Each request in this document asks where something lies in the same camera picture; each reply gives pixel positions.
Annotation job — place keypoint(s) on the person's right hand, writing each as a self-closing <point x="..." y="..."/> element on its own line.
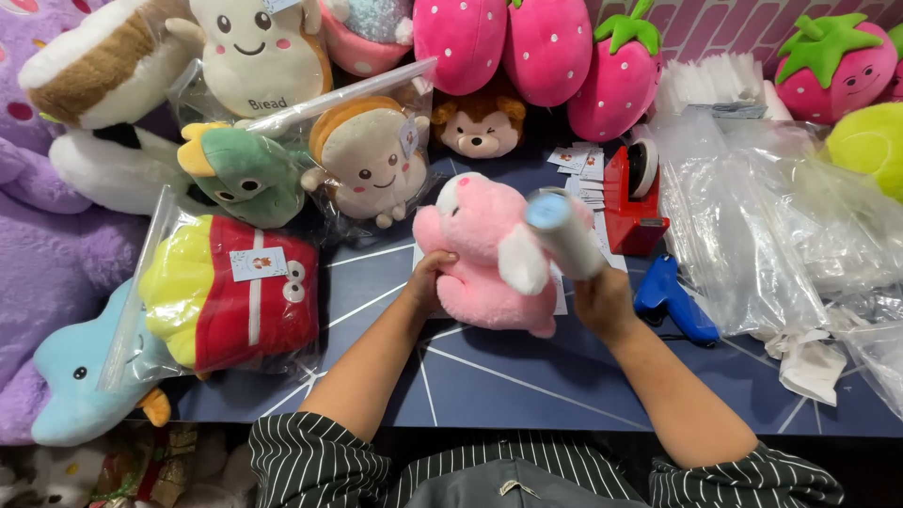
<point x="605" y="305"/>

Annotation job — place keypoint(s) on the person's left hand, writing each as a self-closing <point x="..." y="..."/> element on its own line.
<point x="425" y="282"/>

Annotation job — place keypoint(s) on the person's right fingers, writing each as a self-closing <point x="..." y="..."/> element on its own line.
<point x="587" y="293"/>

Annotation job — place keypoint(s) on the white lint roller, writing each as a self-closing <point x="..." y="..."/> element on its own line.
<point x="566" y="236"/>

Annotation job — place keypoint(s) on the pink plush toy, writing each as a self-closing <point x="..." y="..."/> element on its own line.
<point x="472" y="233"/>

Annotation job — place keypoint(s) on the blue tagging gun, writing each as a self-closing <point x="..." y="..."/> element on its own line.
<point x="664" y="291"/>

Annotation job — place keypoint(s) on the red tape dispenser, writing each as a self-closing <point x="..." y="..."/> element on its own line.
<point x="628" y="215"/>

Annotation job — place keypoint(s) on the pile of small printed cards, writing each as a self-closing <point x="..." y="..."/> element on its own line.
<point x="585" y="164"/>

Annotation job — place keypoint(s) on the pile of clear plastic bags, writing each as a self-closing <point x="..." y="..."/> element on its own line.
<point x="741" y="226"/>

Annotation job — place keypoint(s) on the brown monkey plush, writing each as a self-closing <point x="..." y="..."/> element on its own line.
<point x="480" y="130"/>

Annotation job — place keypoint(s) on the pink strawberry plush green leaf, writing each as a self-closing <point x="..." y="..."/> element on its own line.
<point x="614" y="88"/>

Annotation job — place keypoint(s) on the grey apron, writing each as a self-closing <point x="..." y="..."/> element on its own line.
<point x="522" y="490"/>

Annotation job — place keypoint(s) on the crumpled white paper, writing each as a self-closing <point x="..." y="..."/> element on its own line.
<point x="811" y="363"/>

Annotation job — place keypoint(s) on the white hang tag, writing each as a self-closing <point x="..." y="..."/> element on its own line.
<point x="410" y="135"/>

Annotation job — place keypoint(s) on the stack of white bags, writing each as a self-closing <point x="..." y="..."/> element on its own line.
<point x="705" y="81"/>

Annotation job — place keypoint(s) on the small toast plush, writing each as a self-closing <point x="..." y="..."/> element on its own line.
<point x="370" y="169"/>

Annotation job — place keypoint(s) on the black striped shirt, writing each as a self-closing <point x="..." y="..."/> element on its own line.
<point x="317" y="465"/>

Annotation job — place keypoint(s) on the lime green plush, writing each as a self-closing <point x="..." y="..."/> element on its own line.
<point x="871" y="145"/>

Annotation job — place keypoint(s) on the clear zip bag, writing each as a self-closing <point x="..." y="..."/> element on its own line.
<point x="130" y="310"/>
<point x="331" y="95"/>

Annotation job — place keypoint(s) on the white printed card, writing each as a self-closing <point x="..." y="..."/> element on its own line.
<point x="259" y="264"/>

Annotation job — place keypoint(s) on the smiling pink strawberry plush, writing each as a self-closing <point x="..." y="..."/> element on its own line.
<point x="839" y="79"/>

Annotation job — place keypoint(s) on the pink cupcake plush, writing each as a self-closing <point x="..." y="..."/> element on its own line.
<point x="360" y="51"/>

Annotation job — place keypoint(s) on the red yellow fries plush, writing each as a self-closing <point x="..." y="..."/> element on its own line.
<point x="233" y="317"/>

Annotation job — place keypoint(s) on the green dinosaur plush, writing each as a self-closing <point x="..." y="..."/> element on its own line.
<point x="247" y="176"/>

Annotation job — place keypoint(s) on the large cream bread plush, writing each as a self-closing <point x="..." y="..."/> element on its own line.
<point x="254" y="70"/>

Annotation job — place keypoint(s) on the white black plush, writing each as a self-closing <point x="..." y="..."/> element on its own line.
<point x="106" y="169"/>

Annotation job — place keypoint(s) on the blue dolphin plush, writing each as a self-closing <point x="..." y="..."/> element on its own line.
<point x="70" y="367"/>

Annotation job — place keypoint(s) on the large purple plush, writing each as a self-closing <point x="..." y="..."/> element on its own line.
<point x="49" y="268"/>

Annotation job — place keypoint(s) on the brown white plush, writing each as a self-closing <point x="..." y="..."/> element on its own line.
<point x="99" y="63"/>

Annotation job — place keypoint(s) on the heap of plush toys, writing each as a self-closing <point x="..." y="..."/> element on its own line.
<point x="63" y="474"/>

